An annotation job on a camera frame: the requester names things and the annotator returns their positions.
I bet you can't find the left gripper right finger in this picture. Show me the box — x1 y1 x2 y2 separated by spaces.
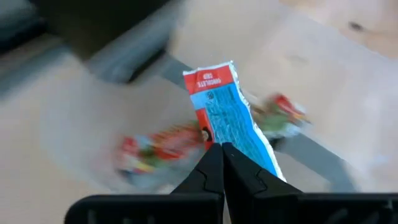
222 142 304 197

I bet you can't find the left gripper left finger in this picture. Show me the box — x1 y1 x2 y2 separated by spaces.
170 142 225 196

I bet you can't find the red and blue granola bar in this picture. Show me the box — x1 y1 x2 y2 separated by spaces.
182 60 287 183

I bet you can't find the black aluminium frame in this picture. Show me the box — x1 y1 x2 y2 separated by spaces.
0 0 170 62

